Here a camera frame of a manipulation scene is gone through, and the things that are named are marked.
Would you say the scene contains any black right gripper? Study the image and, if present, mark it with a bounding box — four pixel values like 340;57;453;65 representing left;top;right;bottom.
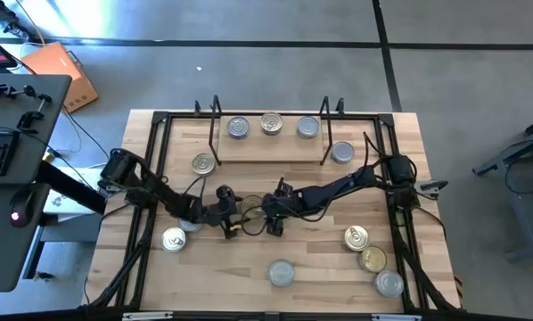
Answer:
265;189;308;237

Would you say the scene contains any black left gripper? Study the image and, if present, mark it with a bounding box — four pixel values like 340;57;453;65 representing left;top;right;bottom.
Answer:
201;198;245;241

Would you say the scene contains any gold-lid tuna can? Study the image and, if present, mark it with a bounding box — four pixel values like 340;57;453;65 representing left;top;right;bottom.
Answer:
240;194;265;220
358;245;389;274

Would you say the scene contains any Bumble Bee light tuna can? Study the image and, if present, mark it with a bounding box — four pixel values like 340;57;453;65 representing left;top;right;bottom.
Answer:
331;141;356;165
267;259;296;289

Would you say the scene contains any pull-tab tuna can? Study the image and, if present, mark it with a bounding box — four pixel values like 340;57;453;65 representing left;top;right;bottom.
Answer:
160;226;188;254
259;111;284;136
342;225;371;252
191;152;217;177

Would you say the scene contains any silver-lid tuna can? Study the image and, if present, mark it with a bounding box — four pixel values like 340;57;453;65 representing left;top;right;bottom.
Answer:
226;116;251;140
373;269;406;300
176;217;203;234
296;115;321;140

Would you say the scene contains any white printed box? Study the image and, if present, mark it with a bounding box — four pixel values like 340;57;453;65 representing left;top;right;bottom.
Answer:
42;165;108;216

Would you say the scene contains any black computer mouse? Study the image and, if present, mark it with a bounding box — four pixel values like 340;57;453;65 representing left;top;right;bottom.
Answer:
7;188;37;229

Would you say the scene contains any black desk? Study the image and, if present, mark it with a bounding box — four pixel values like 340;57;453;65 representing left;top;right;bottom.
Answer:
0;72;75;293

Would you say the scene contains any orange box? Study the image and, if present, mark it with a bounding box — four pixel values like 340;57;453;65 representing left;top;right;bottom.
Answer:
20;41;101;114

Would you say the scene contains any grey metal stand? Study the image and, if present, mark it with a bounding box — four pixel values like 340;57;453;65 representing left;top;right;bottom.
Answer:
472;112;533;263

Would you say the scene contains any black power strip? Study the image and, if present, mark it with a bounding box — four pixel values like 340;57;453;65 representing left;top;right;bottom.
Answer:
0;0;30;40

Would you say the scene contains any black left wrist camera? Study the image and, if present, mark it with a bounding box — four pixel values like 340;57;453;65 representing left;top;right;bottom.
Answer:
216;185;244;202

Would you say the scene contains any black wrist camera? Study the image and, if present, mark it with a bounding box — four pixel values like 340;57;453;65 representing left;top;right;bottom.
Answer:
275;176;295;194
216;185;244;202

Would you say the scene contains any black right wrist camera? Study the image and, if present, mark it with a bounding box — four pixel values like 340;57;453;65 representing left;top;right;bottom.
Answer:
275;176;295;194

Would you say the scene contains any wooden shelf with black frame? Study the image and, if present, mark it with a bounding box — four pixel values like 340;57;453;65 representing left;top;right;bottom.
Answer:
193;95;346;167

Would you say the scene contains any silver edge bracket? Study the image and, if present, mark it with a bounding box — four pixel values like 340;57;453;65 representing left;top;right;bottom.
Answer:
121;310;175;321
371;313;422;321

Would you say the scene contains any black metal rig frame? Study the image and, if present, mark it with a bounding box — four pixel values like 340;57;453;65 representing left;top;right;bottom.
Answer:
87;109;463;314

